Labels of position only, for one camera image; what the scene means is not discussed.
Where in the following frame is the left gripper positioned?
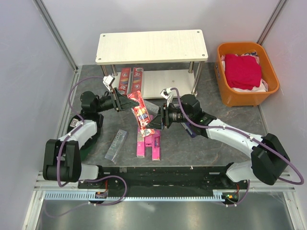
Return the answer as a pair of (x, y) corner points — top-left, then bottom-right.
(95, 87), (139, 113)

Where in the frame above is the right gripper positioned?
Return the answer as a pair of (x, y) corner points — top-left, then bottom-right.
(146, 102), (192, 130)

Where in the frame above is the red 3D toothpaste box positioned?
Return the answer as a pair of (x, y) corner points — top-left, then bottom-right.
(128, 91), (155, 138)

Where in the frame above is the silver red toothpaste box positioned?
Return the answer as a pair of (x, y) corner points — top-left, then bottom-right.
(118, 68), (131, 94)

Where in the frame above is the silver backed toothpaste box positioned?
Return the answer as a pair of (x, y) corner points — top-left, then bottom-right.
(130, 67), (143, 93)

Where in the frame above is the purple toothpaste box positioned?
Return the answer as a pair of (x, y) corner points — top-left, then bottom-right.
(181, 122), (197, 138)

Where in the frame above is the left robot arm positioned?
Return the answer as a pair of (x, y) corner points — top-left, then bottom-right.
(43, 88), (139, 183)

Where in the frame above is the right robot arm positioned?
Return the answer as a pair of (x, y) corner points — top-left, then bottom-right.
(147, 94), (290, 189)

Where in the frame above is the clear Protefix box near shelf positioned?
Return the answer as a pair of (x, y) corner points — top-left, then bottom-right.
(144, 100), (159, 118)

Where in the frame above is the white two-tier shelf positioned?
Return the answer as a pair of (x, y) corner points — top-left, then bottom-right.
(95, 29), (208, 99)

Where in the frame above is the pink box right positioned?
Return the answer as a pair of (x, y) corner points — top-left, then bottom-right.
(152, 130), (160, 161)

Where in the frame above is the pink box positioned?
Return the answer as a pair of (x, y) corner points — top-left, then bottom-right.
(152, 130), (160, 161)
(136, 128), (145, 158)
(144, 135), (153, 148)

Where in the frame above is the pink box middle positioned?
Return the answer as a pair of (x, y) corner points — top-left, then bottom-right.
(144, 135), (153, 148)

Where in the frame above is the pink box left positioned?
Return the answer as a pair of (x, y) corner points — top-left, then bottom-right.
(136, 128), (145, 158)

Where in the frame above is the clear Protefix box front left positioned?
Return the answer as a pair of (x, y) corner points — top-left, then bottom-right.
(105, 129), (127, 164)

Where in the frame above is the orange plastic basket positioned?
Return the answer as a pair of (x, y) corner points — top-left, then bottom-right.
(214, 42), (280, 107)

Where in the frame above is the red folded cloth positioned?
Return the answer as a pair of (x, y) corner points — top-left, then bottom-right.
(224, 54), (262, 90)

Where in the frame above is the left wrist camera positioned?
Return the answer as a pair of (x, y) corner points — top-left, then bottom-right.
(103, 75), (115, 92)

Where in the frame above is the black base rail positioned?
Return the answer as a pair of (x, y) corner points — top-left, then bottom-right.
(76, 163), (250, 192)

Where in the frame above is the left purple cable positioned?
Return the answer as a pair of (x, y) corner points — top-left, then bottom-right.
(43, 76), (128, 218)

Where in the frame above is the purple cable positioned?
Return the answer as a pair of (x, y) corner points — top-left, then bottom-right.
(43, 76), (128, 218)
(167, 88), (305, 208)

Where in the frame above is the slotted cable duct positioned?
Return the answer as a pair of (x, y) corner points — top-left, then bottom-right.
(44, 191), (226, 202)

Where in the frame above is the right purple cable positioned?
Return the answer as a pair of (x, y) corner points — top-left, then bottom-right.
(167, 88), (305, 208)

